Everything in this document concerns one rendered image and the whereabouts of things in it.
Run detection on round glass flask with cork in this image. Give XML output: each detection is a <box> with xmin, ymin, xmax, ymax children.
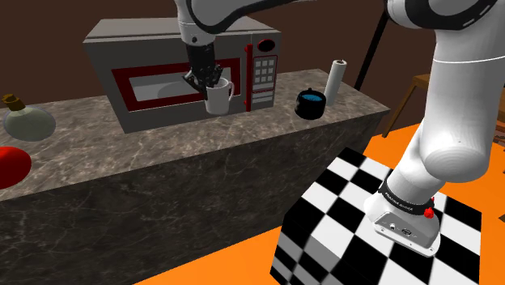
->
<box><xmin>1</xmin><ymin>93</ymin><xmax>57</xmax><ymax>143</ymax></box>

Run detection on black pot with blue contents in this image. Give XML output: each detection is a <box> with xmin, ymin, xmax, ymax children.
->
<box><xmin>294</xmin><ymin>87</ymin><xmax>328</xmax><ymax>121</ymax></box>

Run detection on black and white checkered robot stand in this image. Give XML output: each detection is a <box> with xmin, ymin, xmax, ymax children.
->
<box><xmin>269</xmin><ymin>147</ymin><xmax>483</xmax><ymax>285</ymax></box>

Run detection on grey and red microwave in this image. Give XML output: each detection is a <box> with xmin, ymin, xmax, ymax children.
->
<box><xmin>83</xmin><ymin>16</ymin><xmax>282</xmax><ymax>134</ymax></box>

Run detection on brown wooden table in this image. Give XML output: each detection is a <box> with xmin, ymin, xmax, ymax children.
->
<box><xmin>381</xmin><ymin>73</ymin><xmax>505</xmax><ymax>149</ymax></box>

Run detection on red round object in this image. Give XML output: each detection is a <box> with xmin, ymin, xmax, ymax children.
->
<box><xmin>0</xmin><ymin>146</ymin><xmax>32</xmax><ymax>190</ymax></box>

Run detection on white paper towel roll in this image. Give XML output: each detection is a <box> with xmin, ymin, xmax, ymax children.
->
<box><xmin>324</xmin><ymin>58</ymin><xmax>348</xmax><ymax>108</ymax></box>

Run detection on white mug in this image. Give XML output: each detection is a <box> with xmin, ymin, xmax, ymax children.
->
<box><xmin>203</xmin><ymin>77</ymin><xmax>236</xmax><ymax>117</ymax></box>

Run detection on black slanted pole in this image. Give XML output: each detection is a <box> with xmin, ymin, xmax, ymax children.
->
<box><xmin>353</xmin><ymin>11</ymin><xmax>389</xmax><ymax>91</ymax></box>

